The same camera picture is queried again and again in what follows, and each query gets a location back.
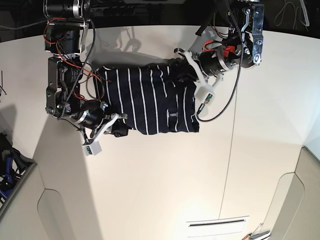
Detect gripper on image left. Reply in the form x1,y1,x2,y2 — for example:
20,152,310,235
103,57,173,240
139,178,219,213
74,100,129,144

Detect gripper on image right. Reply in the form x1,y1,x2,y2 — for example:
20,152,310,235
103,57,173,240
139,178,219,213
172,47,240,86

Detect navy white striped T-shirt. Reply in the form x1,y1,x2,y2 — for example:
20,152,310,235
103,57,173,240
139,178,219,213
98,59,200,135

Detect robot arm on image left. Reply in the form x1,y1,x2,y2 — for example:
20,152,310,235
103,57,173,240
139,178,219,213
43,0,129,144

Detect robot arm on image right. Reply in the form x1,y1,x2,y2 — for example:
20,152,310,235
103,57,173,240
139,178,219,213
190,0,265,80

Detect tools at bottom edge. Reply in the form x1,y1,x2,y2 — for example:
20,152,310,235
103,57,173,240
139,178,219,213
242,223,271,240

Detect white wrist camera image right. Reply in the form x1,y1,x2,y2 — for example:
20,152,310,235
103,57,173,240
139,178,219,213
195,85,216,105

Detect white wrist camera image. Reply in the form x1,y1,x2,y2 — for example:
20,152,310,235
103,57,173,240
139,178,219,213
195,85,216,105
82,141,102,156

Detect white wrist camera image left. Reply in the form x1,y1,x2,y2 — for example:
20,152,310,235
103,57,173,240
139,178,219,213
82,141,102,156

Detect braided camera cable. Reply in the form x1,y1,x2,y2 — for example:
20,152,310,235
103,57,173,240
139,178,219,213
196,0,247,123

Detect black cable ties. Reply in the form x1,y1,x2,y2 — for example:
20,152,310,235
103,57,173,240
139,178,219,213
0,70,7,96

